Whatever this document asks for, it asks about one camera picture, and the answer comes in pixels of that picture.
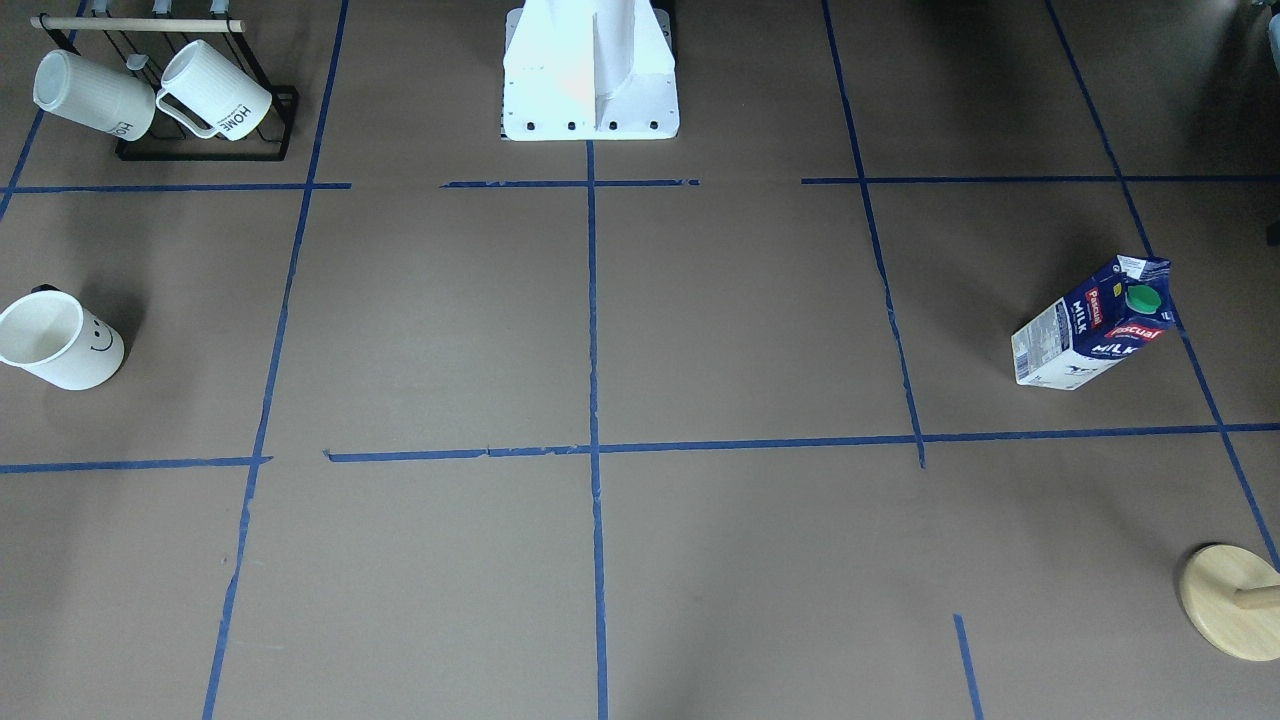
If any blue milk carton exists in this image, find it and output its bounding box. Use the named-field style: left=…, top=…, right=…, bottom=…
left=1010, top=255, right=1176, bottom=391

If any white smiley face mug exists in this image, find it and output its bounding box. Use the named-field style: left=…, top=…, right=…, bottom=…
left=1, top=286, right=125, bottom=391

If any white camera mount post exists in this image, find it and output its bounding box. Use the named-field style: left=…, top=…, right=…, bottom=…
left=500, top=1, right=681, bottom=142

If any black wire mug rack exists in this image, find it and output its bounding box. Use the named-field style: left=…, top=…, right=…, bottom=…
left=29, top=1, right=300, bottom=161

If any white HOME ribbed mug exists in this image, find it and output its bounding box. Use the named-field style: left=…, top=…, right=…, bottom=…
left=155, top=40, right=273, bottom=141

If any wooden mug tree stand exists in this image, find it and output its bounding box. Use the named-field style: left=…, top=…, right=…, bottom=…
left=1178, top=544, right=1279, bottom=662

